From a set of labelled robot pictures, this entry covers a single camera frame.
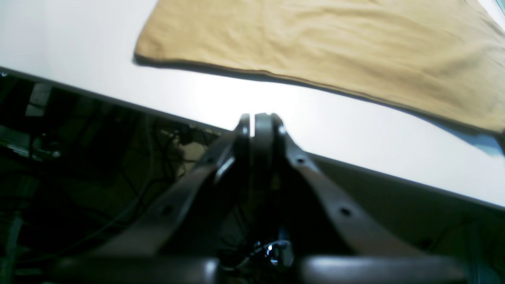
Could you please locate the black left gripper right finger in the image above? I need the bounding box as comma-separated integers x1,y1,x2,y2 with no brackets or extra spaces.
254,113,466,284

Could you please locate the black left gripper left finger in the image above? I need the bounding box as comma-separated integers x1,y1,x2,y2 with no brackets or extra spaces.
55,114,250,284

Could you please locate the brown T-shirt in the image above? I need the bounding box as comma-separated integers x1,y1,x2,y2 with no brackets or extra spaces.
134,0,505,134

